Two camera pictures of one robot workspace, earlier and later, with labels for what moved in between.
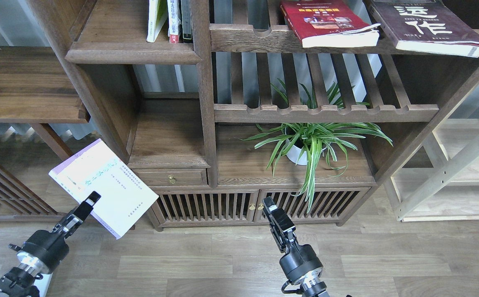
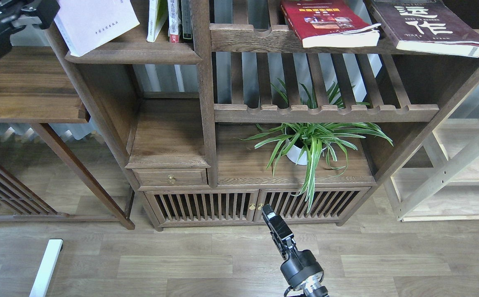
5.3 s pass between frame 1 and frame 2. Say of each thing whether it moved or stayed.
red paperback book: stayed
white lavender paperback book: moved
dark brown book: stayed
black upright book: stayed
